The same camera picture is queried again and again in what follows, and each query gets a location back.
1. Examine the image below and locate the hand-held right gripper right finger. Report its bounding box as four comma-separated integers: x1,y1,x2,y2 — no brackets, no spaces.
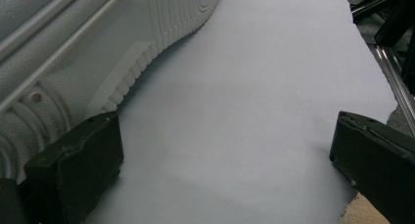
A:
329,111,415,224

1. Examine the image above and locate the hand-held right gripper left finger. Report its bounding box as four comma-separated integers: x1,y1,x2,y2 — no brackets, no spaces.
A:
23,111,125,224

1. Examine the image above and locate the white sneaker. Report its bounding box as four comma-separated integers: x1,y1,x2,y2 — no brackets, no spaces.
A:
0,0,224,186

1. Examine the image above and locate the light blue table mat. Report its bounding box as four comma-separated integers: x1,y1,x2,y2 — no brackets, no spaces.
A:
84,0,399,224

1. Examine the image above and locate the black metal stand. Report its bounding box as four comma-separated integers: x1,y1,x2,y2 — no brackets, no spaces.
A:
342,0,415,95

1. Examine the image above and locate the aluminium rail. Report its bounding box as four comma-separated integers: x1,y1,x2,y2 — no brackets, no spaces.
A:
368,42,415,137

